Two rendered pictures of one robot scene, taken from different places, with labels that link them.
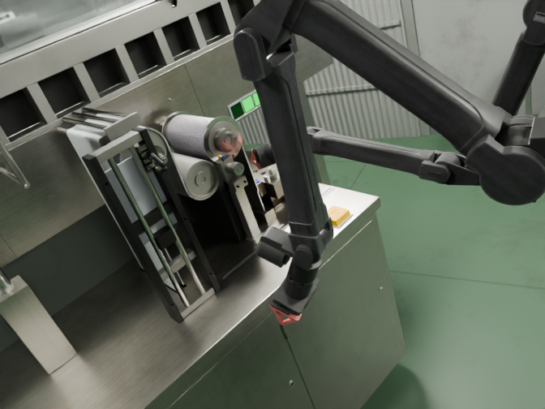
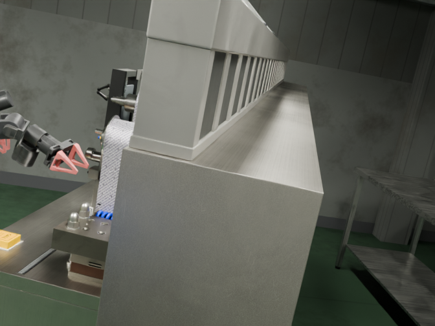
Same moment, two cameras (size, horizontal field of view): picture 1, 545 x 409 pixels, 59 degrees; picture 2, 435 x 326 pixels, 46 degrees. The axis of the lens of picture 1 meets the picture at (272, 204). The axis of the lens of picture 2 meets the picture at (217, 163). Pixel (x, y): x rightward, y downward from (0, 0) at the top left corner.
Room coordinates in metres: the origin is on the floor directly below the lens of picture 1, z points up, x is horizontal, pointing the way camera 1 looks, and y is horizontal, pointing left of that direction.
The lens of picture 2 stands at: (2.68, -0.87, 1.58)
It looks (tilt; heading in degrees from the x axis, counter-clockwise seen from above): 12 degrees down; 131
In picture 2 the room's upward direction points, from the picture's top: 11 degrees clockwise
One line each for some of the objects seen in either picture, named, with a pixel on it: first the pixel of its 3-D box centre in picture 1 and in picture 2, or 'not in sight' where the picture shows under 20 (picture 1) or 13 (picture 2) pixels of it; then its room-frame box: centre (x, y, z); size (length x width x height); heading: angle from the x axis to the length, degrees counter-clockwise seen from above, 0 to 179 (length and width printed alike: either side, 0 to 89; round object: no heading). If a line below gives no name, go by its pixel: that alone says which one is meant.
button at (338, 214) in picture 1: (335, 215); (3, 239); (1.32, -0.18, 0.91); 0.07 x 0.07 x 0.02; 34
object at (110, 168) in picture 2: (229, 162); (135, 193); (1.55, 0.09, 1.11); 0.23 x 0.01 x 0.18; 34
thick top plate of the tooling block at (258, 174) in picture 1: (255, 171); (131, 245); (1.65, 0.02, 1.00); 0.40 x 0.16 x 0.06; 34
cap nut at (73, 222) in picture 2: not in sight; (74, 219); (1.55, -0.11, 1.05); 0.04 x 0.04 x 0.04
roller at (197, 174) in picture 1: (181, 173); not in sight; (1.46, 0.25, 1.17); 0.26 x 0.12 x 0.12; 34
